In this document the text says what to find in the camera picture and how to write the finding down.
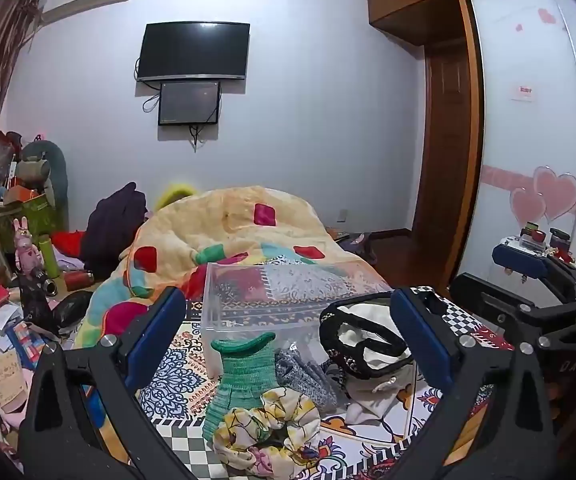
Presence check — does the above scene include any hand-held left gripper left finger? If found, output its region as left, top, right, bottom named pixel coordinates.
left=17, top=286, right=195, bottom=480

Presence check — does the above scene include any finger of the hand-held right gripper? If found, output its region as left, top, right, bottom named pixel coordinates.
left=449, top=272, right=576, bottom=347
left=491, top=243, right=576, bottom=307

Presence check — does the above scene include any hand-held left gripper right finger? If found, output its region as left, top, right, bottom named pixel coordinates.
left=389, top=286, right=562, bottom=480

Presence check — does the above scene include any green knitted garment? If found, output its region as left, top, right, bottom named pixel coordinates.
left=202, top=332, right=280, bottom=442

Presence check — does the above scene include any clear plastic storage box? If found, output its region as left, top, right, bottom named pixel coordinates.
left=202, top=260, right=415, bottom=447

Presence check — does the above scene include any floral yellow scrunchie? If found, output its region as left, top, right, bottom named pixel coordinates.
left=212, top=386, right=323, bottom=479

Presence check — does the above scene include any red lidded jar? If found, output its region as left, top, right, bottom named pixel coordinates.
left=520, top=222, right=549, bottom=245

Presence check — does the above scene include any black white checkered cloth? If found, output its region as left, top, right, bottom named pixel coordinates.
left=408, top=285, right=475, bottom=343

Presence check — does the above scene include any dark glass jar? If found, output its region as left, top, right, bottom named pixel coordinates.
left=548, top=228, right=572, bottom=252

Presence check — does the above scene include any white garment black trim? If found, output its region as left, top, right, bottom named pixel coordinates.
left=318, top=292, right=415, bottom=427

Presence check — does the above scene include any patterned bed sheet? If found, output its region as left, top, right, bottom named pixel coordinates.
left=85, top=255, right=516, bottom=480

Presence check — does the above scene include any red thermos bottle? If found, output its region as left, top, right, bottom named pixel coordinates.
left=64, top=270, right=95, bottom=292

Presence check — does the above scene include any yellow blanket with colourful patches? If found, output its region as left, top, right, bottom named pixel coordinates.
left=73, top=186, right=394, bottom=352

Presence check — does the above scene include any dark purple clothes pile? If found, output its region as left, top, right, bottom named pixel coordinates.
left=80, top=182, right=149, bottom=282

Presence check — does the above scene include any red cloth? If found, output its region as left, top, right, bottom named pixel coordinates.
left=50, top=230, right=89, bottom=261

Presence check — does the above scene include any grey knitted sock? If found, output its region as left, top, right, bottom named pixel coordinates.
left=274, top=346, right=340, bottom=412

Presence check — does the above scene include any green bottle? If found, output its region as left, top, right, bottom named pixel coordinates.
left=38, top=234, right=62, bottom=279

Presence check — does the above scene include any white sliding door with hearts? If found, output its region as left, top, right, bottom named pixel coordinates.
left=455, top=0, right=576, bottom=286

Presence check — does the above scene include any yellow green fluffy toy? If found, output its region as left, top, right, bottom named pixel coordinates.
left=155, top=183, right=199, bottom=210

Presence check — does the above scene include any pink bunny doll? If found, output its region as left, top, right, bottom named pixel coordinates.
left=13, top=216, right=44, bottom=277

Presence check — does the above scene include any brown wooden wardrobe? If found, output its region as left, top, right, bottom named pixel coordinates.
left=367, top=0, right=564, bottom=276

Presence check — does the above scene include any green cardboard box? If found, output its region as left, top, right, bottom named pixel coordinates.
left=0, top=194, right=64, bottom=253

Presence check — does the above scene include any grey green plush toy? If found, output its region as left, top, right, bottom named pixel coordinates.
left=18, top=139, right=69, bottom=231

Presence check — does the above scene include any white air conditioner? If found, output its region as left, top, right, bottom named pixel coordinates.
left=38, top=0, right=133, bottom=25

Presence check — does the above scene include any black camera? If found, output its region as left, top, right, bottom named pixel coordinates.
left=30, top=266, right=59, bottom=298

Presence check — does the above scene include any small black wall monitor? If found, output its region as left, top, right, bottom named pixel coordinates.
left=157, top=80, right=221, bottom=127

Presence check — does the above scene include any black wall television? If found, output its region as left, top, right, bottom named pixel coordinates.
left=136, top=21, right=251, bottom=83

